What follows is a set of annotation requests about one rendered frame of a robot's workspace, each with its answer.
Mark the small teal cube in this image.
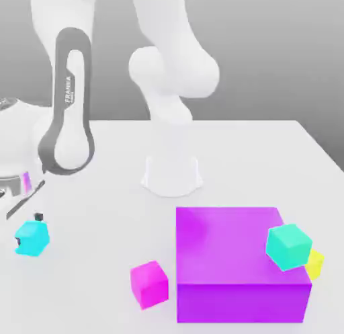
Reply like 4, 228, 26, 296
265, 222, 314, 272

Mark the small cyan cube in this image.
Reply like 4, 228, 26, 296
13, 220, 51, 257

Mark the small yellow cube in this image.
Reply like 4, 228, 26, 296
304, 248, 325, 282

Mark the small magenta cube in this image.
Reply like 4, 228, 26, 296
130, 259, 170, 311

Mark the large purple box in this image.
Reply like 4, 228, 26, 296
175, 206, 313, 325

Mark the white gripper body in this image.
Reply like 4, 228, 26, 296
4, 177, 49, 237

